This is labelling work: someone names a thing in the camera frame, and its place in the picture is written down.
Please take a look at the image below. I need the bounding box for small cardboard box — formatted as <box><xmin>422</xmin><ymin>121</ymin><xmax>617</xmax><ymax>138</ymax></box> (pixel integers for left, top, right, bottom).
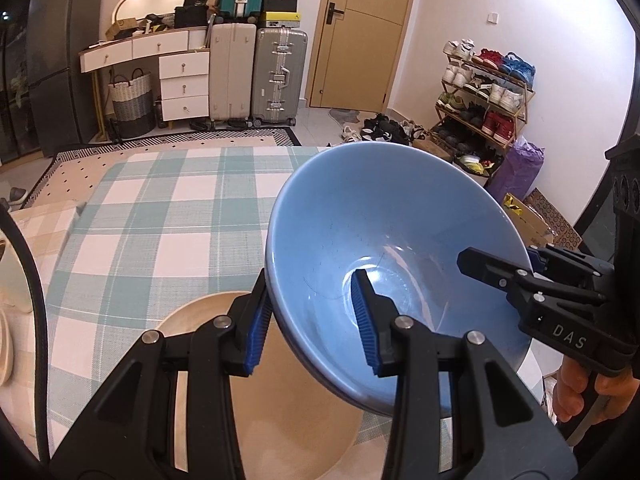
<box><xmin>106</xmin><ymin>17</ymin><xmax>138</xmax><ymax>41</ymax></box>

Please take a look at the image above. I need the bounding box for yellow black shoe box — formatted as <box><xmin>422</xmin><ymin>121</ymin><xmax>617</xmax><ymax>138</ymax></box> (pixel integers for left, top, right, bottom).
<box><xmin>257</xmin><ymin>10</ymin><xmax>302</xmax><ymax>31</ymax></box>

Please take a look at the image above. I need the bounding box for woven laundry basket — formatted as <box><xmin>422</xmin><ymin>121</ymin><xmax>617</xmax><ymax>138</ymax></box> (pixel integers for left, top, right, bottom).
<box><xmin>107</xmin><ymin>71</ymin><xmax>156</xmax><ymax>140</ymax></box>

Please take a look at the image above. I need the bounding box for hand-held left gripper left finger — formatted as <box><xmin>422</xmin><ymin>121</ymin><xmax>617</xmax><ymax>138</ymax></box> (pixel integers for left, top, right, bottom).
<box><xmin>49</xmin><ymin>266</ymin><xmax>274</xmax><ymax>480</ymax></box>

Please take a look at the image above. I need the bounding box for cream tumbler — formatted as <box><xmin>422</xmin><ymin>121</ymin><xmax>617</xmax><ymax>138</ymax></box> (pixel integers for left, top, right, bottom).
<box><xmin>0</xmin><ymin>245</ymin><xmax>26</xmax><ymax>313</ymax></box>

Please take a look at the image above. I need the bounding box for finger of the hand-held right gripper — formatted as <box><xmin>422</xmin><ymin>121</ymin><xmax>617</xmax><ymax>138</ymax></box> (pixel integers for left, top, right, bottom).
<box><xmin>526</xmin><ymin>244</ymin><xmax>614</xmax><ymax>297</ymax></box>
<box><xmin>456</xmin><ymin>246</ymin><xmax>544</xmax><ymax>312</ymax></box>

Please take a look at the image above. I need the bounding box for beige checked cloth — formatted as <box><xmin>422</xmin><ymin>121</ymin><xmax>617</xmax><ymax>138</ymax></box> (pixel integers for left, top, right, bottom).
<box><xmin>7</xmin><ymin>205</ymin><xmax>81</xmax><ymax>321</ymax></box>

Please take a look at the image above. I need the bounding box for brown patterned paper bag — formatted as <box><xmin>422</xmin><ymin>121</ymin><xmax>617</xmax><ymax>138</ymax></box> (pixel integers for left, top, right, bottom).
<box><xmin>522</xmin><ymin>187</ymin><xmax>583</xmax><ymax>251</ymax></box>

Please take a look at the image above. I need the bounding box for tan wooden door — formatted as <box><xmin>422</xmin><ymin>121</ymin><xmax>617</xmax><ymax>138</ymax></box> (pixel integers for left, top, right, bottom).
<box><xmin>305</xmin><ymin>0</ymin><xmax>421</xmax><ymax>111</ymax></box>

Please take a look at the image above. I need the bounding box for yellow green bag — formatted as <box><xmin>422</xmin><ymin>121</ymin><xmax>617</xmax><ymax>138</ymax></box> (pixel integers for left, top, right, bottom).
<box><xmin>457</xmin><ymin>154</ymin><xmax>493</xmax><ymax>177</ymax></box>

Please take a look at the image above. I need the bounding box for scattered shoes pile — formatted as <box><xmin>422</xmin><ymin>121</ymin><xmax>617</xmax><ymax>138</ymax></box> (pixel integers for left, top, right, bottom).
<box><xmin>340</xmin><ymin>112</ymin><xmax>431</xmax><ymax>143</ymax></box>

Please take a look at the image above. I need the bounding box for wooden shoe rack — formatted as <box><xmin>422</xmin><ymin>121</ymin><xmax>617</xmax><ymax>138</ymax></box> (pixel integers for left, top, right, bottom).
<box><xmin>432</xmin><ymin>52</ymin><xmax>536</xmax><ymax>161</ymax></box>

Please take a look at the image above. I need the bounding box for silver suitcase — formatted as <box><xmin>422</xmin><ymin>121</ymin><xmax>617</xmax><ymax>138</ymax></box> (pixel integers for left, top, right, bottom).
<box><xmin>250</xmin><ymin>27</ymin><xmax>308</xmax><ymax>128</ymax></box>

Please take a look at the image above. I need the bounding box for person's right hand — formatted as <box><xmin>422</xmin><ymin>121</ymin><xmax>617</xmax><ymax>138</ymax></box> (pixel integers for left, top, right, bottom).
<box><xmin>553</xmin><ymin>361</ymin><xmax>640</xmax><ymax>424</ymax></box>

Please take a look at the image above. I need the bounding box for shoe rack with shoes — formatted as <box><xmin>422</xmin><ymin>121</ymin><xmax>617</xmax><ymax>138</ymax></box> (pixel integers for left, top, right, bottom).
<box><xmin>432</xmin><ymin>37</ymin><xmax>537</xmax><ymax>161</ymax></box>

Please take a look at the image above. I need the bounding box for cream plate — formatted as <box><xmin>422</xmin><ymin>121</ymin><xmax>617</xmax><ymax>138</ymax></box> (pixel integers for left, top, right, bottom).
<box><xmin>152</xmin><ymin>290</ymin><xmax>363</xmax><ymax>480</ymax></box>

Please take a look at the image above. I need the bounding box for oval mirror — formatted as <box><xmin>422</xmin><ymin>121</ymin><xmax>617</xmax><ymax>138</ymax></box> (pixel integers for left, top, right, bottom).
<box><xmin>111</xmin><ymin>0</ymin><xmax>188</xmax><ymax>41</ymax></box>

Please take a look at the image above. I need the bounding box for white dressing table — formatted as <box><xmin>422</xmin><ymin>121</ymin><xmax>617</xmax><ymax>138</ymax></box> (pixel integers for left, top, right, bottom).
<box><xmin>80</xmin><ymin>25</ymin><xmax>211</xmax><ymax>141</ymax></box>

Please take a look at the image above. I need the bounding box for black cable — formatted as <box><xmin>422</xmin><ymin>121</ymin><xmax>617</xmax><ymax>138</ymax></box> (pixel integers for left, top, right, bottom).
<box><xmin>0</xmin><ymin>210</ymin><xmax>52</xmax><ymax>461</ymax></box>

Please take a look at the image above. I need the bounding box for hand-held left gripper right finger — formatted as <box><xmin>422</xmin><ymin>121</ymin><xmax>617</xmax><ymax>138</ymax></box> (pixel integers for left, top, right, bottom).
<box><xmin>351</xmin><ymin>268</ymin><xmax>579</xmax><ymax>480</ymax></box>

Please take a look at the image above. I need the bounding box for dark glass cabinet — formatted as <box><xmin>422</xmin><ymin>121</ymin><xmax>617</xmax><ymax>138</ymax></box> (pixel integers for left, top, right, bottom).
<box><xmin>0</xmin><ymin>20</ymin><xmax>41</xmax><ymax>166</ymax></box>

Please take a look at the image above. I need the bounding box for purple bag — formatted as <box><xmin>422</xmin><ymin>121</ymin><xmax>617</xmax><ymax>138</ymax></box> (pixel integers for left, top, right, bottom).
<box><xmin>487</xmin><ymin>135</ymin><xmax>546</xmax><ymax>206</ymax></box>

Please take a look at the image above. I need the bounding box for light blue bowl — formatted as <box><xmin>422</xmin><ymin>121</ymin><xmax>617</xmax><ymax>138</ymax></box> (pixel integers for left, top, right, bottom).
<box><xmin>265</xmin><ymin>141</ymin><xmax>533</xmax><ymax>416</ymax></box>

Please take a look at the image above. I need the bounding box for beige suitcase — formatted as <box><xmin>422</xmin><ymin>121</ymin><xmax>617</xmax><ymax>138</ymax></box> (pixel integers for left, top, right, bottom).
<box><xmin>206</xmin><ymin>21</ymin><xmax>257</xmax><ymax>128</ymax></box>

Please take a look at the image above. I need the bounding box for grey doormat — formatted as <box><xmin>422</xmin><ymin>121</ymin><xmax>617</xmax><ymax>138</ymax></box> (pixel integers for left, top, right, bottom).
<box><xmin>327</xmin><ymin>109</ymin><xmax>363</xmax><ymax>128</ymax></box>

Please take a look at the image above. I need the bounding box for dark grey refrigerator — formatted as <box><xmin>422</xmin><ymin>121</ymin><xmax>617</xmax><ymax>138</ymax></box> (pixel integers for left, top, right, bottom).
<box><xmin>25</xmin><ymin>0</ymin><xmax>106</xmax><ymax>158</ymax></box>

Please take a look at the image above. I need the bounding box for dark clutter pile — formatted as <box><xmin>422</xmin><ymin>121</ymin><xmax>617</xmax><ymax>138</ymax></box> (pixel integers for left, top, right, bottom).
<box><xmin>135</xmin><ymin>12</ymin><xmax>176</xmax><ymax>33</ymax></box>

